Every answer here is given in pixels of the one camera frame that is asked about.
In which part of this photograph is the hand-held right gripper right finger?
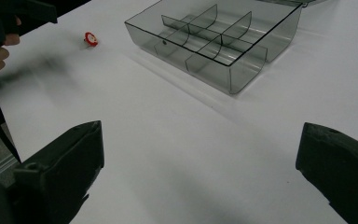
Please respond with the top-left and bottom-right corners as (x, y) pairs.
(295, 121), (358, 224)

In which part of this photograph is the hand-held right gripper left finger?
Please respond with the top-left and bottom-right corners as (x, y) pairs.
(13, 119), (105, 224)

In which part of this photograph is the small red and white ring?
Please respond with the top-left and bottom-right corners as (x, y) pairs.
(83, 31), (100, 48)

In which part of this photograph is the clear grey compartment box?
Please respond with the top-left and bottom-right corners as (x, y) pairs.
(124, 0), (328, 95)

